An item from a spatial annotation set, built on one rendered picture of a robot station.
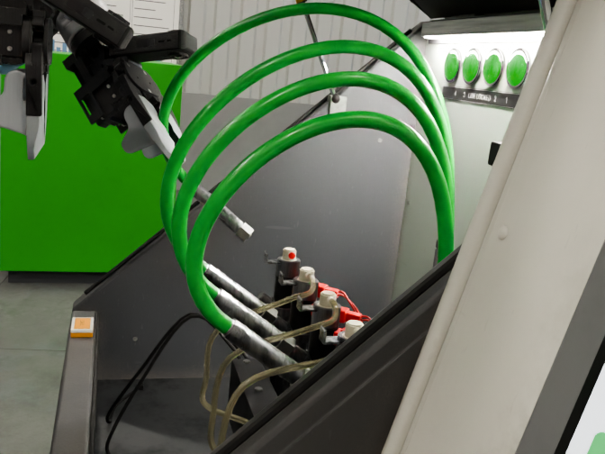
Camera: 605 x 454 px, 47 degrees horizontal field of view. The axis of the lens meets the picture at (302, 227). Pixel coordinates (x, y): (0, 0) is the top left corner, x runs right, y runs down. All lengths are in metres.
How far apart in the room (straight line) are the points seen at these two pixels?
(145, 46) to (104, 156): 3.16
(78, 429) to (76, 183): 3.36
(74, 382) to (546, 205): 0.65
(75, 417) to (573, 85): 0.63
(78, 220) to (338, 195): 3.10
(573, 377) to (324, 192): 0.83
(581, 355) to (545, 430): 0.04
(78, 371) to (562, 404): 0.69
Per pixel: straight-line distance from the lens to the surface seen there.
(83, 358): 0.99
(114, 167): 4.11
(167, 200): 0.71
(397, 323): 0.51
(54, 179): 4.13
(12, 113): 0.77
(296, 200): 1.15
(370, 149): 1.18
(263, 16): 0.89
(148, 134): 0.91
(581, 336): 0.38
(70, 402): 0.88
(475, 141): 1.01
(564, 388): 0.39
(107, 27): 0.76
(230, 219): 0.92
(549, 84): 0.49
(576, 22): 0.48
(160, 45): 0.95
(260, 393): 0.84
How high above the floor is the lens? 1.35
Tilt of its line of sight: 13 degrees down
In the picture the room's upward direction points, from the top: 6 degrees clockwise
